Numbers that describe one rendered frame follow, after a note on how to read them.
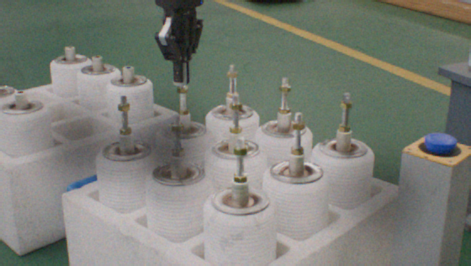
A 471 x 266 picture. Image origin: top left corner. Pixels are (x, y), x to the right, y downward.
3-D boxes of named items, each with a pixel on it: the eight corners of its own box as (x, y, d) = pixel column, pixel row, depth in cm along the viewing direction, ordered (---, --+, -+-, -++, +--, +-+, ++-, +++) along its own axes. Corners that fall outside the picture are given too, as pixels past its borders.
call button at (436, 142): (431, 143, 83) (433, 130, 82) (460, 151, 80) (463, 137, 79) (417, 152, 80) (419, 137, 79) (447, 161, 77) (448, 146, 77)
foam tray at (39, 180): (91, 140, 164) (85, 76, 157) (184, 189, 138) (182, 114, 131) (-60, 187, 139) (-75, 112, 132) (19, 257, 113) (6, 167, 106)
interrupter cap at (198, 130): (213, 127, 105) (213, 123, 105) (197, 143, 98) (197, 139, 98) (171, 122, 107) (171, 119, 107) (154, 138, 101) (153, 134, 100)
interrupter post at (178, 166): (188, 178, 87) (187, 156, 85) (171, 181, 86) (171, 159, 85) (185, 172, 89) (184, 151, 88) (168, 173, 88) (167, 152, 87)
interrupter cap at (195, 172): (211, 184, 85) (211, 179, 85) (156, 191, 83) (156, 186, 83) (198, 162, 92) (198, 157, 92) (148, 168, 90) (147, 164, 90)
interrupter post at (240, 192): (252, 202, 80) (253, 178, 79) (243, 210, 78) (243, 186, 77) (237, 197, 81) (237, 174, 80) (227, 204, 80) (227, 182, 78)
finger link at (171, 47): (155, 29, 92) (168, 51, 97) (151, 40, 91) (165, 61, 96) (171, 31, 91) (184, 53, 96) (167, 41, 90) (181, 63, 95)
